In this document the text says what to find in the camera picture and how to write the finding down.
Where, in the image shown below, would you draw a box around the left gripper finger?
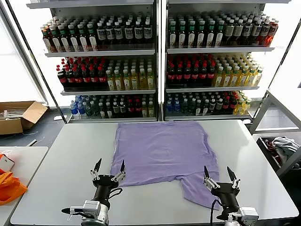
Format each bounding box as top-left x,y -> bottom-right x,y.
90,158 -> 102,181
111,160 -> 127,182

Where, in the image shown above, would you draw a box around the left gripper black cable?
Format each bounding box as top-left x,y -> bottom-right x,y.
109,187 -> 123,201

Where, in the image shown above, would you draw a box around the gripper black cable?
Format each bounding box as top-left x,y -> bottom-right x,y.
210,199 -> 224,226
109,187 -> 123,201

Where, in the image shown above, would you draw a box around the white side table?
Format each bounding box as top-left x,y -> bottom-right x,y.
0,146 -> 49,226

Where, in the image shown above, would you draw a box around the grey crumpled garment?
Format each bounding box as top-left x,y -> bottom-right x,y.
271,136 -> 301,161

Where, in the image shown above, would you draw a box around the green cap bottle white label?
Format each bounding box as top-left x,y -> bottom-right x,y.
215,20 -> 225,47
197,20 -> 206,48
50,25 -> 62,53
87,23 -> 99,51
168,20 -> 177,49
178,20 -> 187,48
187,20 -> 197,48
58,24 -> 71,52
68,24 -> 80,52
206,20 -> 216,48
78,23 -> 90,52

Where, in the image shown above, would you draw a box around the small white box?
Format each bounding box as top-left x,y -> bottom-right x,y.
0,155 -> 16,172

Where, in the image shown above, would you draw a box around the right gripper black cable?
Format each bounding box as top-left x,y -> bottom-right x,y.
210,199 -> 224,226

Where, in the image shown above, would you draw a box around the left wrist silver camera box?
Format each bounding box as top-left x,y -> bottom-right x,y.
82,200 -> 102,218

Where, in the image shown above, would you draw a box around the black storage bin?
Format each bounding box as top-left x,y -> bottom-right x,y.
255,136 -> 301,176

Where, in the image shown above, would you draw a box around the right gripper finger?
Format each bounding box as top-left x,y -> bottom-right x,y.
203,166 -> 221,190
227,166 -> 241,190

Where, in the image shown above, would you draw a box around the purple printed T-shirt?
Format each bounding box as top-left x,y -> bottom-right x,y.
110,121 -> 221,209

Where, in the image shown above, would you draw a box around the open cardboard box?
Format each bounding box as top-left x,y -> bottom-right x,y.
0,100 -> 48,136

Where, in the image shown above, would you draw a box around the grey metal frame table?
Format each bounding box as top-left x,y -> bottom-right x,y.
248,89 -> 301,179

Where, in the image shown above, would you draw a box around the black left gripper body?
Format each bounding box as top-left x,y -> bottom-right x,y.
93,174 -> 118,208

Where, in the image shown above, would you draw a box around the black metal frame pole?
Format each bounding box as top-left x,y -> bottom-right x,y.
4,0 -> 68,124

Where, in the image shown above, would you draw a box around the dark bottle beige label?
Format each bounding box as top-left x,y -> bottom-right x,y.
233,18 -> 244,45
224,19 -> 235,45

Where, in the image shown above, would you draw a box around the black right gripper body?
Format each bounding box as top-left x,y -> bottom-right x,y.
211,182 -> 240,214

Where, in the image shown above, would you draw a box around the red tea bottle white label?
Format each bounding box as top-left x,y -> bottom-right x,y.
42,28 -> 52,53

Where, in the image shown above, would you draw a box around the white plastic strips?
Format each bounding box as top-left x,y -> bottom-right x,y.
0,107 -> 25,121

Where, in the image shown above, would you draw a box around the red drink bottle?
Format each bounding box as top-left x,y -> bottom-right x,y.
268,19 -> 279,46

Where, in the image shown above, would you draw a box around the white black camera cable plug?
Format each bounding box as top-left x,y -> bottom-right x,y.
61,206 -> 83,216

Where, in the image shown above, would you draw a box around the grey window frame bar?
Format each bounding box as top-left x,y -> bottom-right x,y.
0,4 -> 49,106

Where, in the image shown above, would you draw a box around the grey metal drinks shelf unit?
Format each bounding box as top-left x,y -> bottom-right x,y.
159,0 -> 291,122
25,0 -> 159,124

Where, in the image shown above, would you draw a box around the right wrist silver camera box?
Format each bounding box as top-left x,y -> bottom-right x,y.
239,207 -> 260,224

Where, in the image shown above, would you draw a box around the dark bottle blue grey label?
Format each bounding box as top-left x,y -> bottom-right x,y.
143,20 -> 152,45
242,18 -> 253,45
114,21 -> 124,46
105,21 -> 115,46
260,18 -> 271,46
124,21 -> 134,45
96,22 -> 107,47
134,20 -> 144,45
251,18 -> 262,45

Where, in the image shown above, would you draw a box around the orange fabric bag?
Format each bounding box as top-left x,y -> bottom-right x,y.
0,152 -> 28,206

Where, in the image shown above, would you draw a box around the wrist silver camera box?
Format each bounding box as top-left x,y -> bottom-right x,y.
239,207 -> 260,224
82,200 -> 102,218

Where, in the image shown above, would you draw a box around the dark red garment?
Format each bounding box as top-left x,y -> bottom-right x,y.
264,139 -> 283,167

